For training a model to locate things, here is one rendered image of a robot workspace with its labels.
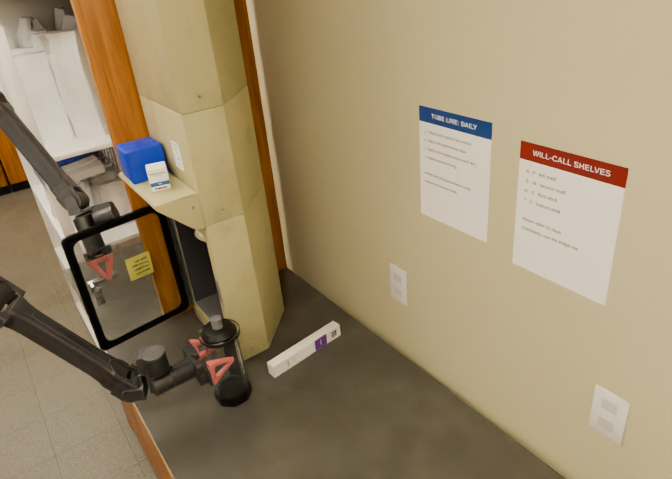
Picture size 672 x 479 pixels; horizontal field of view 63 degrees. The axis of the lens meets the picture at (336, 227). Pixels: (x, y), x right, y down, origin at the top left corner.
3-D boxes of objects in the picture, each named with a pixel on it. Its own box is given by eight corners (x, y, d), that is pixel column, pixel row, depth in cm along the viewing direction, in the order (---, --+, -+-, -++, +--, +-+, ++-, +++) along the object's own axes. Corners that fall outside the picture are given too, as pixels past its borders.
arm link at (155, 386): (147, 389, 140) (155, 402, 136) (141, 369, 137) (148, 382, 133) (173, 376, 144) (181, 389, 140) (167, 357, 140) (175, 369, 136)
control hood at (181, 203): (163, 192, 167) (155, 161, 162) (206, 227, 143) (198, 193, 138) (126, 204, 161) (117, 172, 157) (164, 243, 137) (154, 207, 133)
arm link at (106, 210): (74, 197, 169) (62, 198, 160) (109, 184, 169) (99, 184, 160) (89, 233, 170) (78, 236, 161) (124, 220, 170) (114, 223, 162)
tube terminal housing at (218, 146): (259, 287, 201) (219, 76, 165) (306, 329, 177) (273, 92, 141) (195, 315, 189) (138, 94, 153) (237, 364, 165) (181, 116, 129)
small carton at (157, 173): (169, 181, 147) (164, 160, 144) (171, 188, 143) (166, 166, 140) (150, 185, 146) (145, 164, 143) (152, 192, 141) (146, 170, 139)
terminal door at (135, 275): (190, 307, 185) (162, 201, 166) (102, 353, 168) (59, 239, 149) (189, 306, 185) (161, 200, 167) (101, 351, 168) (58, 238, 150)
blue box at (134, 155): (157, 165, 159) (149, 135, 155) (169, 174, 152) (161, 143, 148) (123, 175, 155) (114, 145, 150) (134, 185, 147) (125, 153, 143)
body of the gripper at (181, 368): (188, 344, 146) (161, 356, 142) (203, 364, 138) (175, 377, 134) (193, 363, 149) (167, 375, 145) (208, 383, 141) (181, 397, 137)
